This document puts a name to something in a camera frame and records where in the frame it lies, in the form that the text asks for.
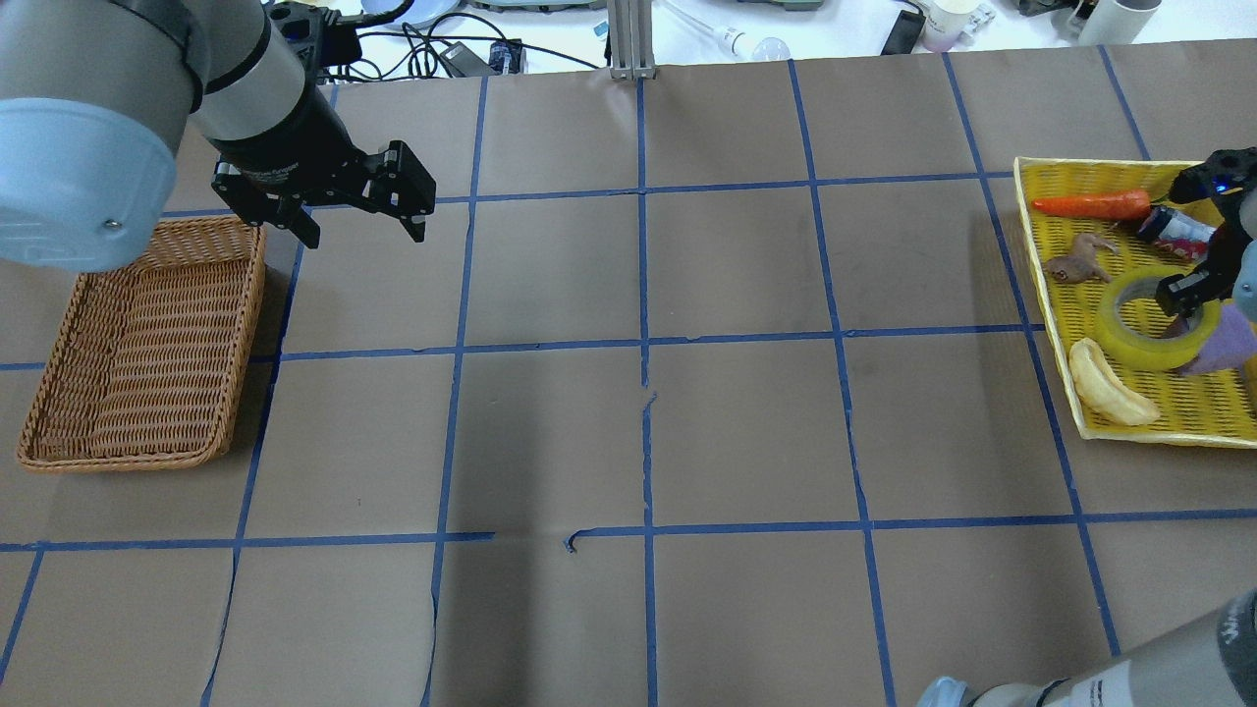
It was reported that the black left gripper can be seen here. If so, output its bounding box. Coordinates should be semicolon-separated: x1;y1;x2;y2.
211;93;437;249

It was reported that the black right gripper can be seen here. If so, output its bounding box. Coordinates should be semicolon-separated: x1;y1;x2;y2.
1155;147;1256;316

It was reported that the yellow packing tape roll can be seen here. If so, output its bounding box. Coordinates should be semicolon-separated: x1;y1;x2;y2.
1090;265;1223;372

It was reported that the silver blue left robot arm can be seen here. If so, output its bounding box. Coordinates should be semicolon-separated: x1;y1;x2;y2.
1;1;436;273

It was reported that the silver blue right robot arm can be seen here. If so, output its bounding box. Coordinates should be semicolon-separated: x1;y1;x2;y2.
920;148;1254;706

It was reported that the toy soda can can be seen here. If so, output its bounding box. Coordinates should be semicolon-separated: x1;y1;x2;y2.
1135;204;1216;260

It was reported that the purple foam block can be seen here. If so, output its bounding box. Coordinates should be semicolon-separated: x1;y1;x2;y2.
1177;301;1256;376

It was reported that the yellow plastic tray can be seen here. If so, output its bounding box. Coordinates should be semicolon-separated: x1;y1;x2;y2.
1013;156;1256;449

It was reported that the orange toy carrot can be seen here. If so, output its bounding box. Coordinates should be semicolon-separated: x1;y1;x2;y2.
1031;190;1153;221

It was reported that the yellow toy banana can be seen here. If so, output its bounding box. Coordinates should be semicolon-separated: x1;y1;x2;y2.
1067;338;1160;426

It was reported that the light blue plate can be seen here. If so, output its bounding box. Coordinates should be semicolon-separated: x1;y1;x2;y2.
360;0;463;28

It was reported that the brown wicker basket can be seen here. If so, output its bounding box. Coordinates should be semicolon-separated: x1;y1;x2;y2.
15;216;268;474

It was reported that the white paper cup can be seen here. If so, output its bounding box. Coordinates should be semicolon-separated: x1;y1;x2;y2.
920;0;982;53

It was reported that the aluminium frame post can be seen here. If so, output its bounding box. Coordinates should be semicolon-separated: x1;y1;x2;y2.
606;0;657;82

